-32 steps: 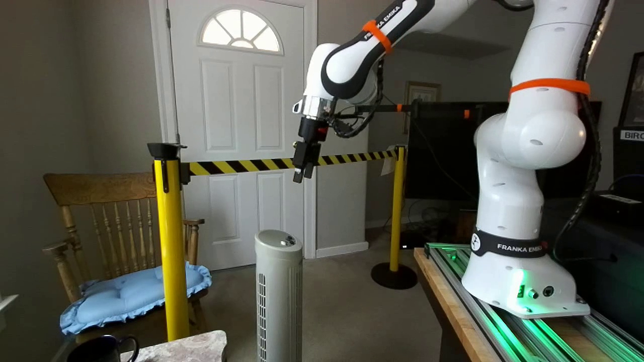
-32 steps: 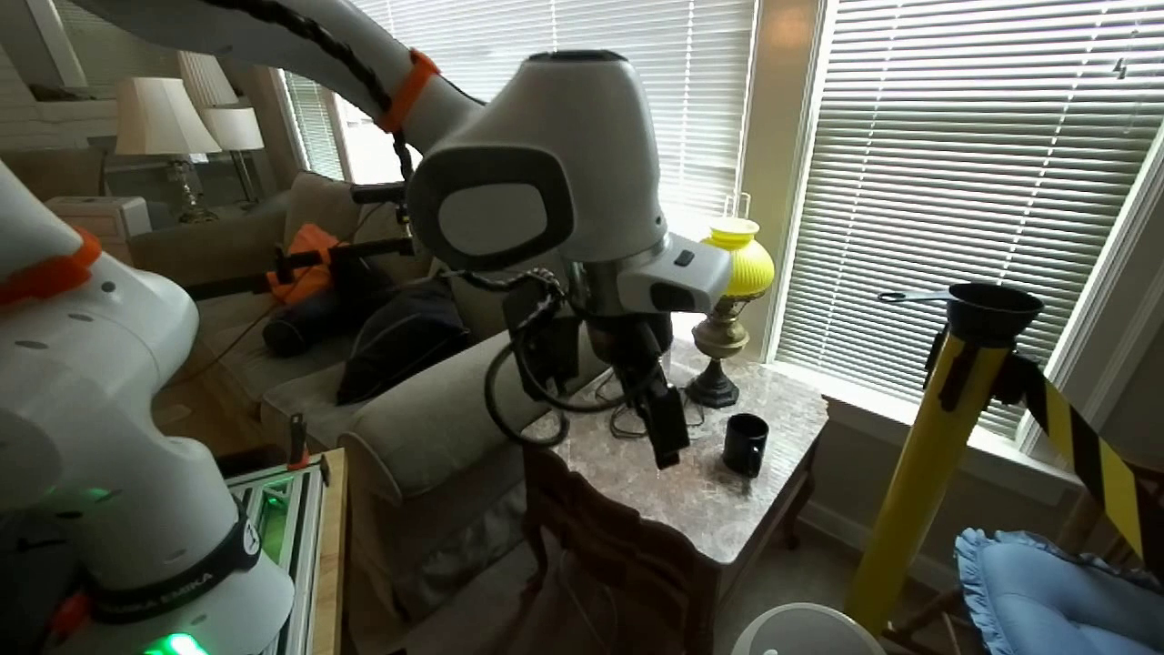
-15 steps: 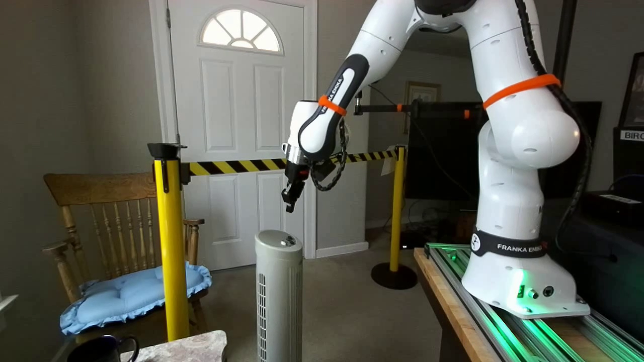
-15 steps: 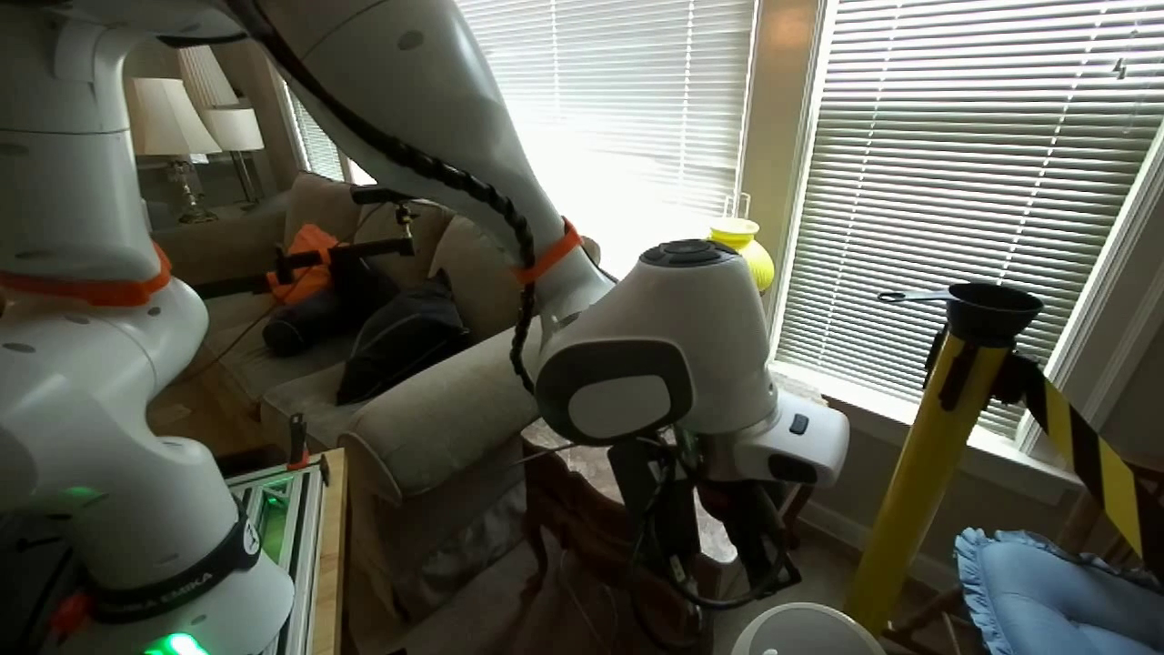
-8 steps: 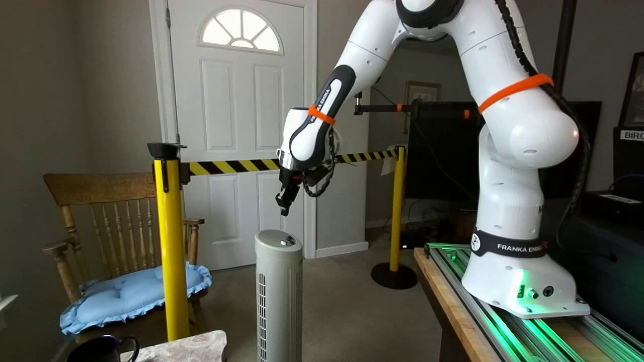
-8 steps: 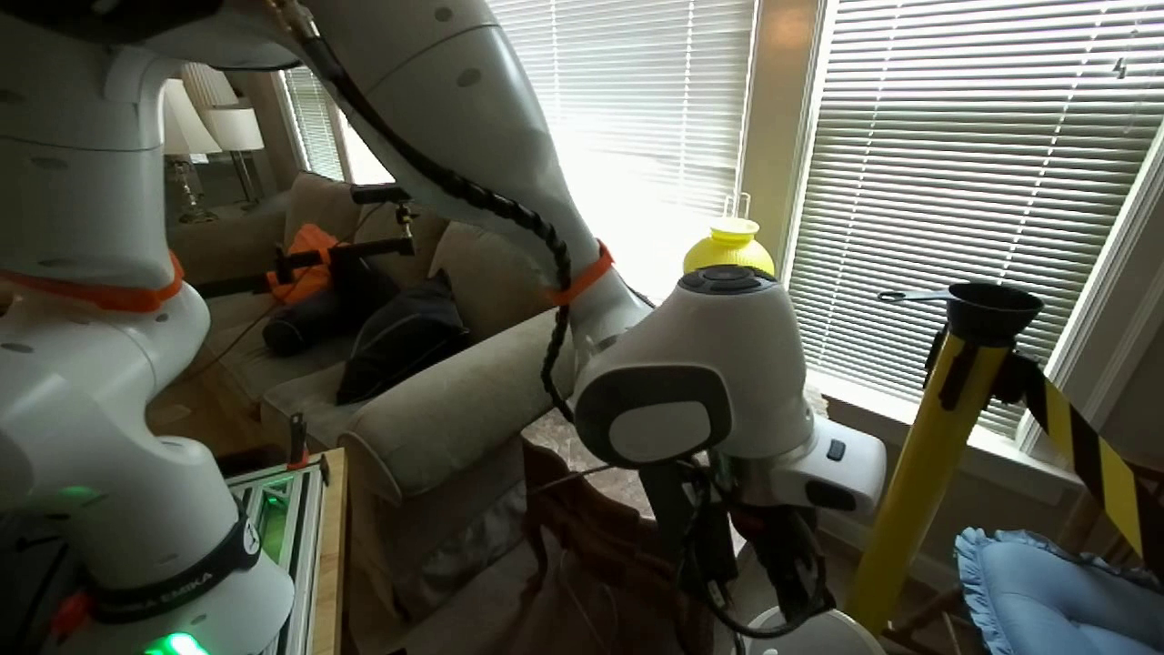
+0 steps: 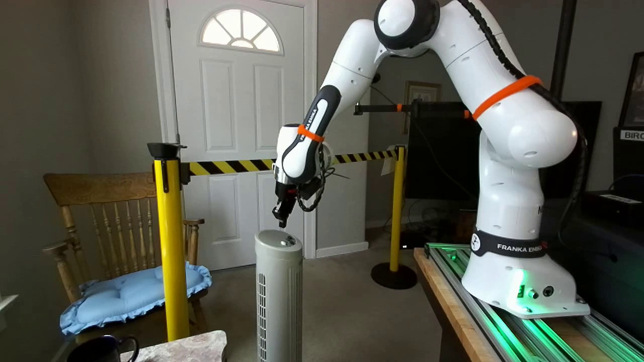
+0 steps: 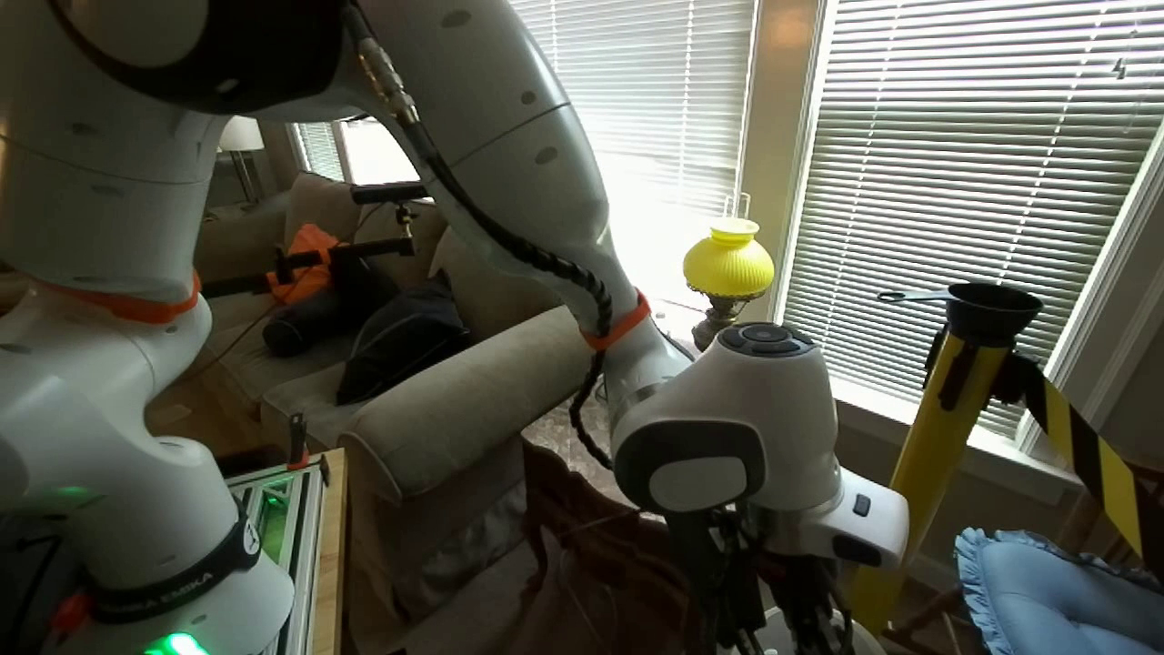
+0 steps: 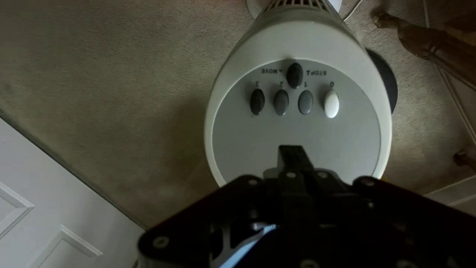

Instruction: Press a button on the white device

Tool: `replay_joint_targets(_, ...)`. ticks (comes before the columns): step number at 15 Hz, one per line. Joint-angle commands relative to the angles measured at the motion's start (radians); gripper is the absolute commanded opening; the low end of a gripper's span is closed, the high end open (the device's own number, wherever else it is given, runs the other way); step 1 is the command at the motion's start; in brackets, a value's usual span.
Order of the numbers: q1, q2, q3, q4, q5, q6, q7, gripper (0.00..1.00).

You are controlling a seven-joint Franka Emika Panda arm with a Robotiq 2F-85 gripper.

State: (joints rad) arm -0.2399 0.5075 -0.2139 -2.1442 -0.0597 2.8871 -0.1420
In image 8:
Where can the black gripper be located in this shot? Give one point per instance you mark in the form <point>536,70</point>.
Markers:
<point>807,611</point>

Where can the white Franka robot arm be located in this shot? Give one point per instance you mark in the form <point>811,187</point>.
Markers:
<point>111,403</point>

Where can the marble top side table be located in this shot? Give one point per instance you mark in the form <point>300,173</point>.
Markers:
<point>584,523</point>

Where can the blue cloth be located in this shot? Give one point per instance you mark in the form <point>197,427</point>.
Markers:
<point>1055,600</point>

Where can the yellow black barrier tape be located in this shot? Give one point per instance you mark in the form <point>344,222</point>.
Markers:
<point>1093,456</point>

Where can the yellow shade oil lamp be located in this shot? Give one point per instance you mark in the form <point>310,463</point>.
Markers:
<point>730,261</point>

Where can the beige sofa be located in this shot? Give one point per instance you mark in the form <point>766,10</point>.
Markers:
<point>459,403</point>

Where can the wooden workbench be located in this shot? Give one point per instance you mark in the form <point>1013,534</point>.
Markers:
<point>331,570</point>

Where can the black cushion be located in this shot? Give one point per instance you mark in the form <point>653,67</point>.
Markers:
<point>400,346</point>

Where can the wide white window blinds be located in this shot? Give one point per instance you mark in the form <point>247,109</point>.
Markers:
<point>967,147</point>

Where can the narrow white window blinds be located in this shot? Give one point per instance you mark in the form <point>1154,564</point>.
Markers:
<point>679,109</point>

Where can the dark rolled bundle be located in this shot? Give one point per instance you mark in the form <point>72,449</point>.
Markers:
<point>304,328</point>

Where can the black boom bar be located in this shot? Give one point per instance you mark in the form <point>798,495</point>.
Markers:
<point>386,192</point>

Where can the orange black tripod head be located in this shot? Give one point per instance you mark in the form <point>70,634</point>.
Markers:
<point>304,268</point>

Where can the small white table lamp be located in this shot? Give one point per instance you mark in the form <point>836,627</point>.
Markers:
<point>242,132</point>

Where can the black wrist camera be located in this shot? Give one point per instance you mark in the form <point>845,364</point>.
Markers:
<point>714,582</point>

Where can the metal base rail plate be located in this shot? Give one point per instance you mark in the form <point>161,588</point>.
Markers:
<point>286,523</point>

